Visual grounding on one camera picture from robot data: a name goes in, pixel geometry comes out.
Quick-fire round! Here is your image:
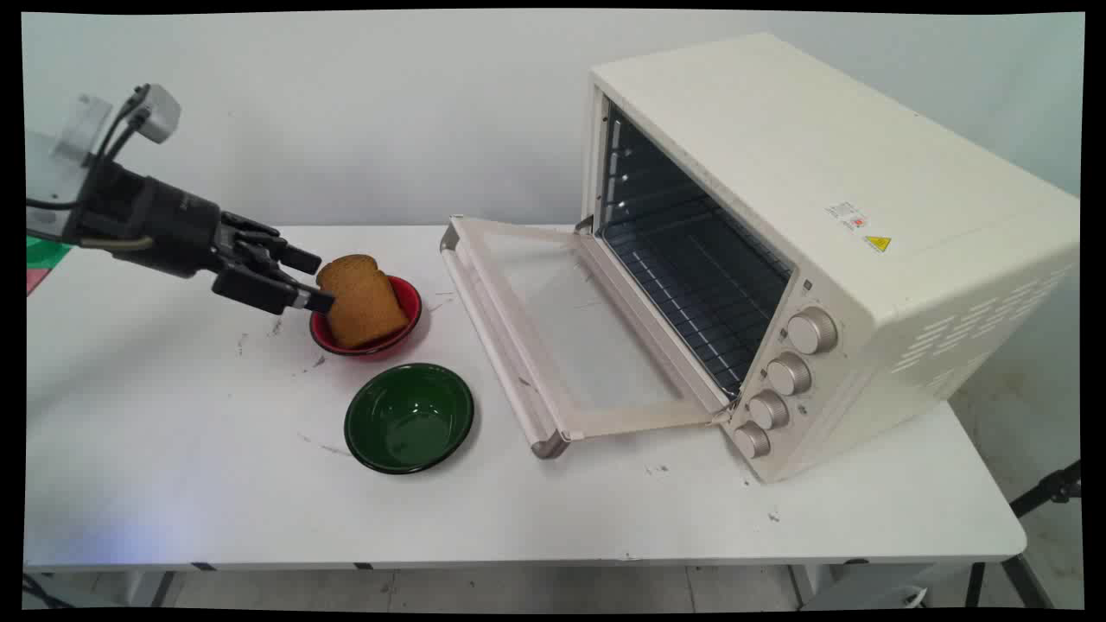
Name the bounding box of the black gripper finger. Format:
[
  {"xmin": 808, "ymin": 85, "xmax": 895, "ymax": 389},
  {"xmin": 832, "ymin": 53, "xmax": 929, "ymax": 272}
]
[
  {"xmin": 212, "ymin": 242, "xmax": 335, "ymax": 316},
  {"xmin": 221, "ymin": 212, "xmax": 323, "ymax": 276}
]

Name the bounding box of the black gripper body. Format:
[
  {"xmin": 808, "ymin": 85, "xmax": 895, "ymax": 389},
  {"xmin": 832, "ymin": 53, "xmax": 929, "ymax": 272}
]
[{"xmin": 63, "ymin": 162, "xmax": 260, "ymax": 280}]

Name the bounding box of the brown bread slice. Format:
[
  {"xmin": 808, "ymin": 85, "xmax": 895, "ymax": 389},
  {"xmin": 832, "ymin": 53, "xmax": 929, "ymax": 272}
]
[{"xmin": 315, "ymin": 254, "xmax": 410, "ymax": 350}]

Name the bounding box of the green and red mat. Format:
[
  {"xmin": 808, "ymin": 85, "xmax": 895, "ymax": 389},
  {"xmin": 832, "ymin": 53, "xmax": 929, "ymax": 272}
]
[{"xmin": 25, "ymin": 235, "xmax": 72, "ymax": 297}]

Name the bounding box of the red bowl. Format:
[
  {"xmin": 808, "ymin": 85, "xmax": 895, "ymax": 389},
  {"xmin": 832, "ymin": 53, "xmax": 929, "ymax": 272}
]
[{"xmin": 309, "ymin": 275, "xmax": 423, "ymax": 359}]

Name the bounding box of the green bowl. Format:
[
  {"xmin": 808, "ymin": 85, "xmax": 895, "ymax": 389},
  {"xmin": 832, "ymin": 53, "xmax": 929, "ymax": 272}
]
[{"xmin": 344, "ymin": 363, "xmax": 475, "ymax": 475}]

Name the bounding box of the glass oven door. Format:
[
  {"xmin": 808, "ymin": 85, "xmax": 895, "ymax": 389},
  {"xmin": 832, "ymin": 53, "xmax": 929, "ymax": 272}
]
[{"xmin": 439, "ymin": 215, "xmax": 735, "ymax": 460}]

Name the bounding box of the silver oven knob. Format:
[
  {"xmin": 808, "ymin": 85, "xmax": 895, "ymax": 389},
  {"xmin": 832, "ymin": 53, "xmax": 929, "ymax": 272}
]
[
  {"xmin": 747, "ymin": 390, "xmax": 791, "ymax": 431},
  {"xmin": 733, "ymin": 421, "xmax": 772, "ymax": 460},
  {"xmin": 766, "ymin": 352, "xmax": 813, "ymax": 397},
  {"xmin": 786, "ymin": 308, "xmax": 839, "ymax": 356}
]

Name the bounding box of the cream toaster oven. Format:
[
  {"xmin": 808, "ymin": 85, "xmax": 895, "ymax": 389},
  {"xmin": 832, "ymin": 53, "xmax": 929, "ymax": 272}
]
[{"xmin": 577, "ymin": 33, "xmax": 1081, "ymax": 485}]

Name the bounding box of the black tripod stand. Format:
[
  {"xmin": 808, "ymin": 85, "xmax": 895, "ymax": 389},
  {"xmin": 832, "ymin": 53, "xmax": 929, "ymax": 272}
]
[{"xmin": 964, "ymin": 460, "xmax": 1083, "ymax": 609}]

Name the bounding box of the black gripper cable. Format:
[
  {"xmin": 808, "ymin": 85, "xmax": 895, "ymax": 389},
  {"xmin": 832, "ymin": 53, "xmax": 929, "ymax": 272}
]
[{"xmin": 25, "ymin": 85, "xmax": 152, "ymax": 214}]

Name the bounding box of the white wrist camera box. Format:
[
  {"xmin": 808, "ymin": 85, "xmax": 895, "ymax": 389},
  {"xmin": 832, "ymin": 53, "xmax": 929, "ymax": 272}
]
[{"xmin": 128, "ymin": 83, "xmax": 182, "ymax": 145}]

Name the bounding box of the metal oven wire rack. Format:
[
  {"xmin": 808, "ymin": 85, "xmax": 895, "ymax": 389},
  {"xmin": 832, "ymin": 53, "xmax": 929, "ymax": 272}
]
[{"xmin": 599, "ymin": 200, "xmax": 791, "ymax": 398}]

